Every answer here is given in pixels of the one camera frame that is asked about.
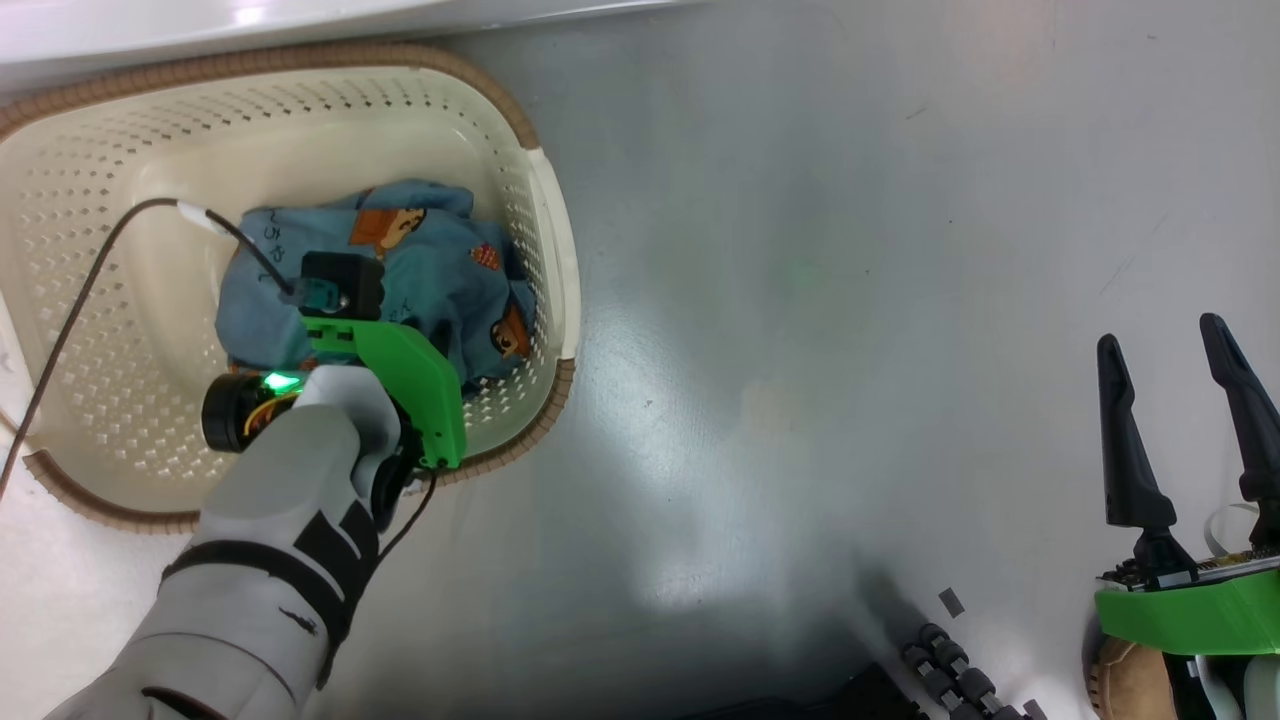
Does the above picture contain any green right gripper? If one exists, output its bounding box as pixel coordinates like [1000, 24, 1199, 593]
[1095, 313, 1280, 657]

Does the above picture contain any blue cartoon print garment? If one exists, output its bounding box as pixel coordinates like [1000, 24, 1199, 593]
[215, 178, 538, 386]

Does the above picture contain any cream perforated laundry basket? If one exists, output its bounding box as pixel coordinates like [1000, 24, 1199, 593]
[0, 42, 581, 534]

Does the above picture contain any white washing machine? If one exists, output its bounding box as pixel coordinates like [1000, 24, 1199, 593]
[0, 0, 701, 93]

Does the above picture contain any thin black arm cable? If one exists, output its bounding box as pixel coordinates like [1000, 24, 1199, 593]
[375, 468, 439, 563]

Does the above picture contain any thin black camera cable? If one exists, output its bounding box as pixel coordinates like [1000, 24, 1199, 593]
[0, 197, 301, 501]

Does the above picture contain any black corrugated cable conduit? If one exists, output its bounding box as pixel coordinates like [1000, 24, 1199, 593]
[900, 622, 1033, 720]

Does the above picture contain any white flat ribbon cable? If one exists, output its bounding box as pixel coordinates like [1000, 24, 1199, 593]
[1203, 502, 1263, 558]

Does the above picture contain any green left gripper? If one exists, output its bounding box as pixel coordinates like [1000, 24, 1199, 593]
[300, 316, 468, 471]

